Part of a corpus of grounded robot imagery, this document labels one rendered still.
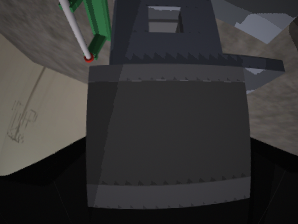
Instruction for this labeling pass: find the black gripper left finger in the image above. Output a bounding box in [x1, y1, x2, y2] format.
[0, 136, 89, 224]

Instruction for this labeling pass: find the grey pin with red head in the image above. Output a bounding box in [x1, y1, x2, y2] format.
[59, 0, 93, 63]

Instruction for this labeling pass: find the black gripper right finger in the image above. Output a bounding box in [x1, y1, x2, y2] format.
[247, 137, 298, 224]

